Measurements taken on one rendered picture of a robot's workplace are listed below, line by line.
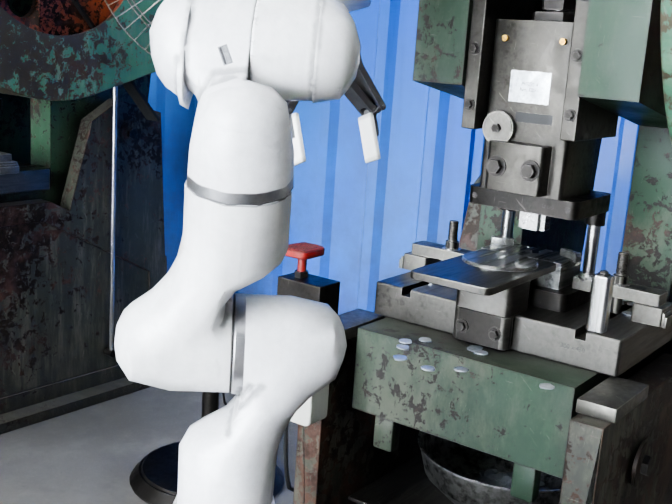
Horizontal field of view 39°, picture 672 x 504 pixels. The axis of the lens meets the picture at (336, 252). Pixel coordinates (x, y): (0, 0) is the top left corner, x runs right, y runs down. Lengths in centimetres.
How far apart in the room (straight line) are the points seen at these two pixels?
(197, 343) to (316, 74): 31
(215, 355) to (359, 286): 226
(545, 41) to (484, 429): 62
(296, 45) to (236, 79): 7
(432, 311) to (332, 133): 170
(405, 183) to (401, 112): 23
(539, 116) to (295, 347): 71
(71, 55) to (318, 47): 161
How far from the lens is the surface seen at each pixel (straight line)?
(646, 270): 182
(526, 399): 150
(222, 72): 97
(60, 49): 252
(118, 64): 263
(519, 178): 158
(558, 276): 164
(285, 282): 168
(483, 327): 157
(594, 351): 153
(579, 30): 153
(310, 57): 98
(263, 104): 93
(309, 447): 168
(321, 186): 331
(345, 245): 331
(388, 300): 169
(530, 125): 160
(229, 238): 96
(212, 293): 99
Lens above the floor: 113
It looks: 13 degrees down
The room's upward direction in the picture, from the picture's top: 4 degrees clockwise
